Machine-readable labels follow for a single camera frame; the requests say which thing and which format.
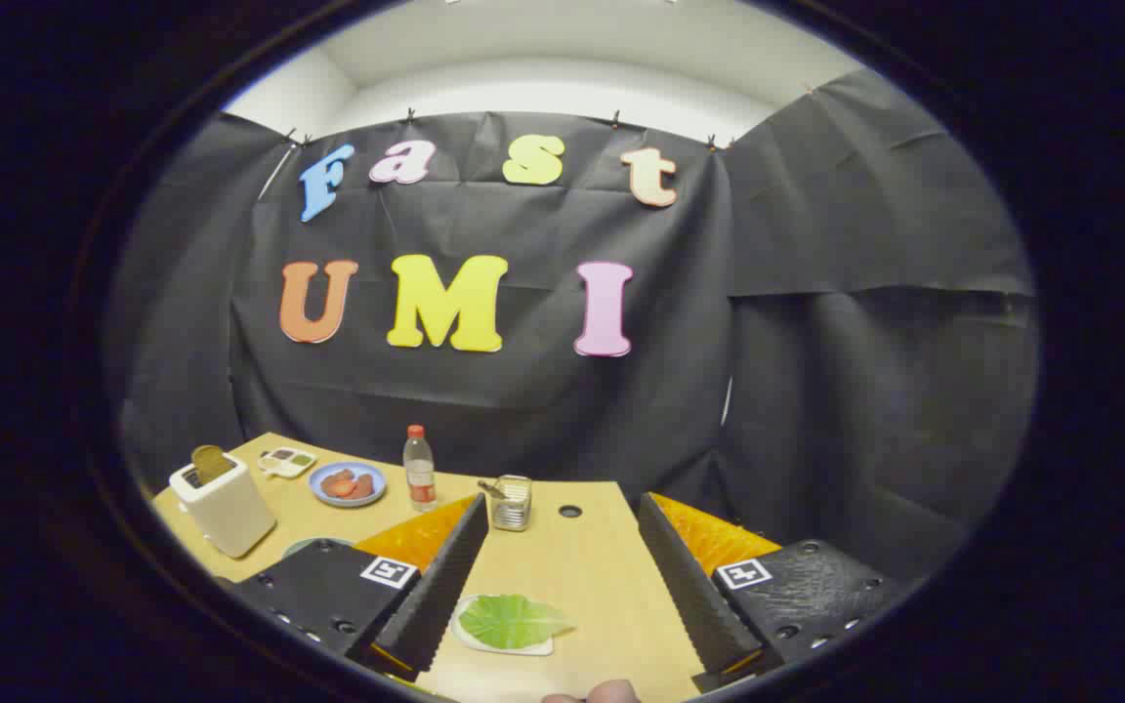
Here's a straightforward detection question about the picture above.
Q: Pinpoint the brown bread slice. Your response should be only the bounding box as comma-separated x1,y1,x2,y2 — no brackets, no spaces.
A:
191,445,238,486

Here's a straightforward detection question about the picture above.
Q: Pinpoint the blue plate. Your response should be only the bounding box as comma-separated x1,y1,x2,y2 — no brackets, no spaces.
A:
309,462,388,508

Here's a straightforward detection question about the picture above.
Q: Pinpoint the green lettuce leaf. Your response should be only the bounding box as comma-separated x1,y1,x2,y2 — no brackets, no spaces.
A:
458,594,575,650

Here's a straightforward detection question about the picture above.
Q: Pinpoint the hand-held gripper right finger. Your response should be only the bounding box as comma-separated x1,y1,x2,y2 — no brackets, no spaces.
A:
637,492,915,684

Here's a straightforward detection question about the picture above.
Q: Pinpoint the metal wire utensil holder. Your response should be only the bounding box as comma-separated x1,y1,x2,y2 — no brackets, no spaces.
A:
490,475,533,532

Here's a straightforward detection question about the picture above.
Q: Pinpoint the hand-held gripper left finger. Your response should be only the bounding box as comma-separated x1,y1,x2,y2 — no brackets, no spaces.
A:
221,493,490,682

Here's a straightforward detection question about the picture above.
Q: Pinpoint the clear plastic bottle red cap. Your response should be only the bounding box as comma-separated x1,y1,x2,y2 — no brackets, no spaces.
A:
403,425,438,513

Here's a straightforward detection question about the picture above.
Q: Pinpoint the small white plate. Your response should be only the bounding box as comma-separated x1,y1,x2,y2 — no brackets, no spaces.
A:
450,594,556,657

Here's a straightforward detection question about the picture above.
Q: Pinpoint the black backdrop cloth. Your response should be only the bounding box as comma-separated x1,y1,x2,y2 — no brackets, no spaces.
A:
108,68,1040,587

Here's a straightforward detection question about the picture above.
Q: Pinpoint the light green plate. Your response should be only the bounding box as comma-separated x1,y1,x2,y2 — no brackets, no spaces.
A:
281,536,354,559

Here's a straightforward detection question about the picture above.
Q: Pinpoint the white sectioned condiment dish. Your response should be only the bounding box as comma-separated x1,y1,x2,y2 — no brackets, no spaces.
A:
258,447,317,479

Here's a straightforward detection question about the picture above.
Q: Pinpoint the white toaster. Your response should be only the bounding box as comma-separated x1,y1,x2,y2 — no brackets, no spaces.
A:
169,454,277,558

